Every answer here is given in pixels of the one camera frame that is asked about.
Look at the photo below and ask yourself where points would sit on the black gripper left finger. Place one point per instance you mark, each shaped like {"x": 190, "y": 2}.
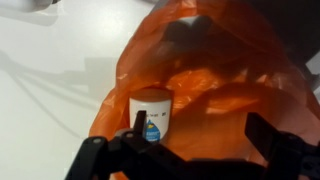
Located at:
{"x": 140, "y": 122}

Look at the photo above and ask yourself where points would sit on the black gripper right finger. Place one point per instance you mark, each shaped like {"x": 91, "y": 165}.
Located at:
{"x": 261, "y": 134}

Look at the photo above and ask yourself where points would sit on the white roll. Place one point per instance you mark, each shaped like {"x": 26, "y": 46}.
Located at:
{"x": 157, "y": 105}

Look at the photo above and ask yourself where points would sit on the orange plastic bag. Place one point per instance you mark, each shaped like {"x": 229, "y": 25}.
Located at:
{"x": 220, "y": 60}

